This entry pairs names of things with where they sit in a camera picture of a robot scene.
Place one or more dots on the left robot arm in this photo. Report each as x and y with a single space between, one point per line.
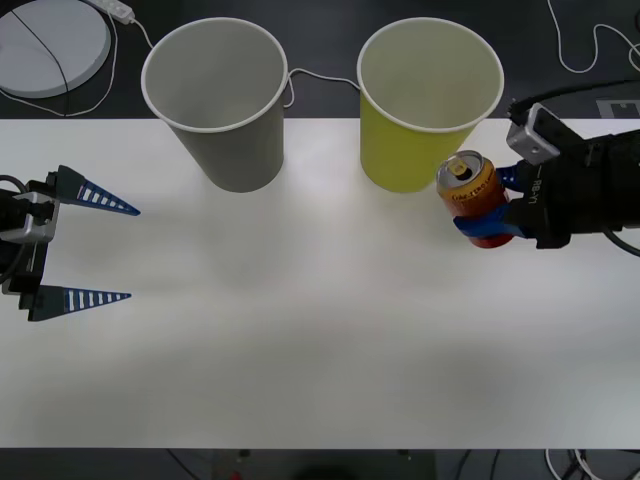
31 226

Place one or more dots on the grey floor marker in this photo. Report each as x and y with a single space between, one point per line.
620 108

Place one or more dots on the grey plastic bin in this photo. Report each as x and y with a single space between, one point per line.
235 150

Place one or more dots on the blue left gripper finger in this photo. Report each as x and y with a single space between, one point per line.
95 197
55 301

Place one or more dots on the white power strip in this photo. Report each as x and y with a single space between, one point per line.
114 8

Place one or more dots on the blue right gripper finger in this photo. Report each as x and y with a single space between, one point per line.
510 178
482 228

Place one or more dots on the red and orange drink can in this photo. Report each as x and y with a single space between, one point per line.
475 197

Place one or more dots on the yellow-green plastic bin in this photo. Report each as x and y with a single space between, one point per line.
400 150

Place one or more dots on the white round plate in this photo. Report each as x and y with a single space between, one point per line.
45 55

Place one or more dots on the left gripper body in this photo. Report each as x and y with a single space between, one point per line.
14 262

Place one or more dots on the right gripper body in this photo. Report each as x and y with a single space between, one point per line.
555 205

